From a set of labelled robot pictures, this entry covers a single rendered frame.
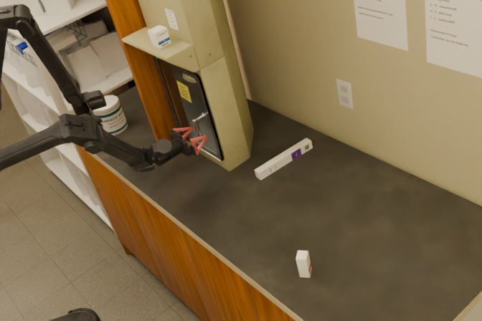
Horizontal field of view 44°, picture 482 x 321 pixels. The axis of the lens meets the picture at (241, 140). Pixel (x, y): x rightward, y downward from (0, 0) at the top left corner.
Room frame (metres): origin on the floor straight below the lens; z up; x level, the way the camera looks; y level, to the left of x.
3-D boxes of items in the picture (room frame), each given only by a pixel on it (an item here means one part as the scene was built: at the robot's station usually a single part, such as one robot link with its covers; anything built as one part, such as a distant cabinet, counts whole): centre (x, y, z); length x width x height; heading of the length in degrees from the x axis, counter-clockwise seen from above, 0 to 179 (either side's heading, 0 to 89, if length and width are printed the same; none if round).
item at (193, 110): (2.02, 0.16, 1.19); 0.30 x 0.01 x 0.40; 31
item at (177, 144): (1.85, 0.25, 1.14); 0.10 x 0.07 x 0.07; 31
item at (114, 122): (2.45, 0.57, 1.01); 0.13 x 0.13 x 0.15
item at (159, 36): (1.96, 0.18, 1.54); 0.05 x 0.05 x 0.06; 31
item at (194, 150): (1.85, 0.17, 1.14); 0.09 x 0.07 x 0.07; 121
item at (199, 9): (2.09, 0.05, 1.32); 0.32 x 0.25 x 0.77; 31
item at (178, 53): (1.99, 0.21, 1.46); 0.32 x 0.12 x 0.10; 31
